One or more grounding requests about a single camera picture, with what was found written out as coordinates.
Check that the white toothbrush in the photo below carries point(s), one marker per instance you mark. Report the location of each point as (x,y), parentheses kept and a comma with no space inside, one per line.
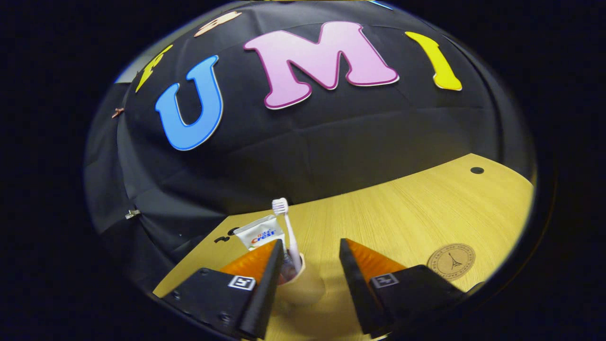
(289,232)

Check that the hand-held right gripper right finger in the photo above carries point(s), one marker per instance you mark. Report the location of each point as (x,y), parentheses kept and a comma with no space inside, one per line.
(357,289)

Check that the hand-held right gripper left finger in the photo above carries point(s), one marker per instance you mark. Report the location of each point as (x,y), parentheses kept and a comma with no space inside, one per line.
(265,293)

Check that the brown cloth clip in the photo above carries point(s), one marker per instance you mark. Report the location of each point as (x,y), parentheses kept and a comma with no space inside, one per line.
(117,112)

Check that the wooden desktop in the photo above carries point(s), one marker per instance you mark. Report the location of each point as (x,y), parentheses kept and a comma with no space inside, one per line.
(402,213)

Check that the white toothpaste tube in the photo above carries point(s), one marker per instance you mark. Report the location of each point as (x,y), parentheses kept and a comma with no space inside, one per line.
(258,232)

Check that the black backdrop cloth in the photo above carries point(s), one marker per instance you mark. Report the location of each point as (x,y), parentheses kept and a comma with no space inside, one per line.
(331,142)

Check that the beige cup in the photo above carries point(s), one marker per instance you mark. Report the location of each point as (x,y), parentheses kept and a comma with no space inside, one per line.
(307,289)

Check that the white cloth clip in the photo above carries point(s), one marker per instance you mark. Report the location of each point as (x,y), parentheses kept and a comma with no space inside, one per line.
(132,214)

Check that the round brown coaster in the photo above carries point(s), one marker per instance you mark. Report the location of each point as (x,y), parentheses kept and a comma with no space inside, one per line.
(451,261)

